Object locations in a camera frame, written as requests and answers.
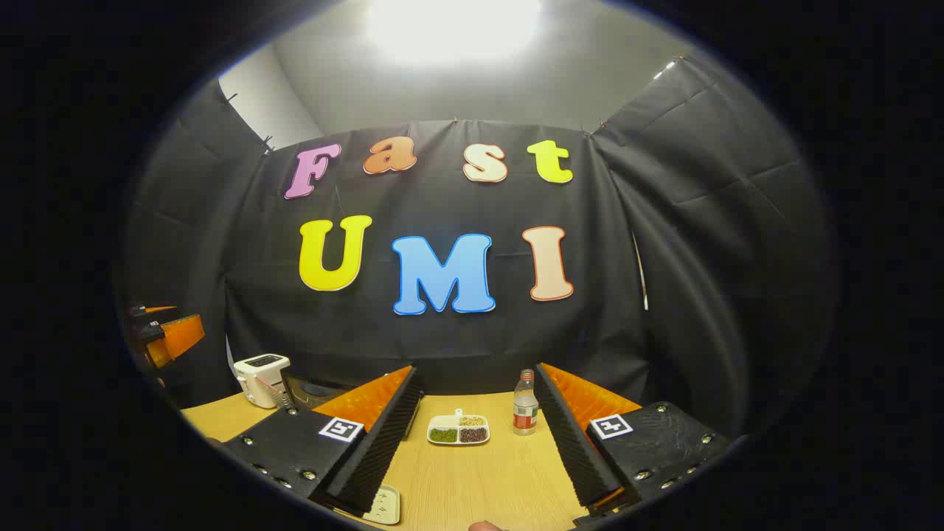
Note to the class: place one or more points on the ceiling light panel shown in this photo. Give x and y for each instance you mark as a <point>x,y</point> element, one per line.
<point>664,70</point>

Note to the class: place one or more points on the clear plastic water bottle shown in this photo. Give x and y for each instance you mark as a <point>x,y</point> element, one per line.
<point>525,413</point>

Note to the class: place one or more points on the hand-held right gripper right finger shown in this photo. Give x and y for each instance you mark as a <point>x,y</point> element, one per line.
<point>571,442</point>

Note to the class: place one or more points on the white divided dish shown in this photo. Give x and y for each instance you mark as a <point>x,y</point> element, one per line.
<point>445,422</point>

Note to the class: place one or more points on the green beans pile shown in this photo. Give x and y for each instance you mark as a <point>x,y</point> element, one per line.
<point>443,435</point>

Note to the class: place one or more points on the pale beans pile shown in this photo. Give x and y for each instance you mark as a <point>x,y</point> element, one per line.
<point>472,421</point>

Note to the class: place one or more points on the small cream square plate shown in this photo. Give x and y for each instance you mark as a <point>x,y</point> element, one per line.
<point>385,505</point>

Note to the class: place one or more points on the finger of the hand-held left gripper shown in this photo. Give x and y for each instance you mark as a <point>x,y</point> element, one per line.
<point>151,310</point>
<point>177,338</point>

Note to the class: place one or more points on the black electric oven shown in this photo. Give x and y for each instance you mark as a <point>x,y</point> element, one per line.
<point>317,391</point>

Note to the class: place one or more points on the white toaster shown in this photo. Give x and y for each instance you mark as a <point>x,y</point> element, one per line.
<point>258,380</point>

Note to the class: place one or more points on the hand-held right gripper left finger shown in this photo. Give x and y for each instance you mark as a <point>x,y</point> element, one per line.
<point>383,442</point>

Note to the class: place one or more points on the dark red beans pile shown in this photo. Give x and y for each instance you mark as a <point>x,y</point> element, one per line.
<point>473,435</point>

